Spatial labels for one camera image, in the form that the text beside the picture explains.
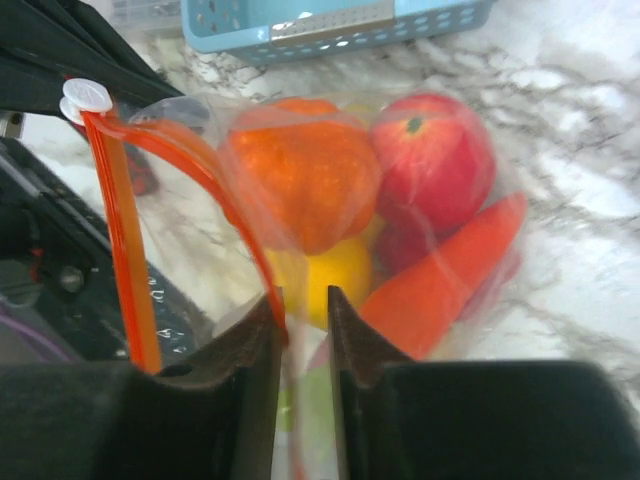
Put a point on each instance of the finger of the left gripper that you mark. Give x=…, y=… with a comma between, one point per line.
x=45, y=43

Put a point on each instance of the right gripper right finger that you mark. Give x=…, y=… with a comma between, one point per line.
x=515, y=419

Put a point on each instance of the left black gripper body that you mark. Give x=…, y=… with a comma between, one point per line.
x=58, y=286

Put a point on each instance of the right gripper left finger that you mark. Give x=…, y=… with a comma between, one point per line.
x=210, y=416

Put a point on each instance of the orange carrot toy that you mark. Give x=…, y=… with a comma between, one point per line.
x=415, y=308

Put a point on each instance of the round yellow lemon toy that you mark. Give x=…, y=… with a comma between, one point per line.
x=305, y=280

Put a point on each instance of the red bell pepper toy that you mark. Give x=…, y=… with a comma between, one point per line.
x=397, y=251

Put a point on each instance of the clear zip top bag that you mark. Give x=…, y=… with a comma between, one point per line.
x=165, y=182

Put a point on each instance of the orange pumpkin toy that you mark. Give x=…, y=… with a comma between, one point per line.
x=306, y=172

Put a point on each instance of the red apple toy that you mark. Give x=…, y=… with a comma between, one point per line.
x=438, y=163

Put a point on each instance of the clear plastic screw box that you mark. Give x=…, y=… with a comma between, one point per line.
x=134, y=16

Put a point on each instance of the blue plastic basket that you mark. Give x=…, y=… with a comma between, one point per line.
x=270, y=32

